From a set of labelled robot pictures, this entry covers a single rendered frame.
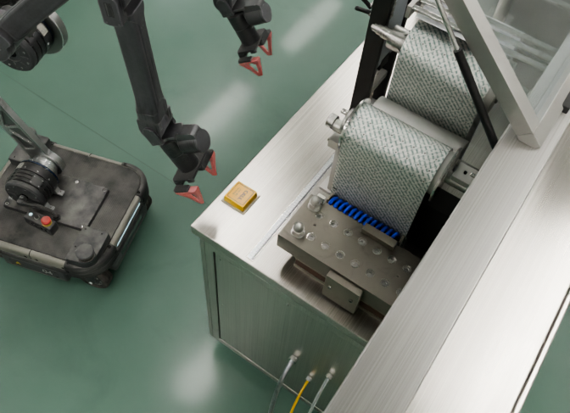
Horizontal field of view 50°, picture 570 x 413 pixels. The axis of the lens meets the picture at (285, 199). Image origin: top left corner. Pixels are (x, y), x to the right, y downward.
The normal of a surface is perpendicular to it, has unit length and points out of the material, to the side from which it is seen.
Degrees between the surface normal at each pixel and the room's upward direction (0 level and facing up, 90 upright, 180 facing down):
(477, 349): 0
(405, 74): 92
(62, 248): 0
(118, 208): 0
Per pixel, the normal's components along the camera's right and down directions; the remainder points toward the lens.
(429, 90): -0.57, 0.68
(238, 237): 0.06, -0.55
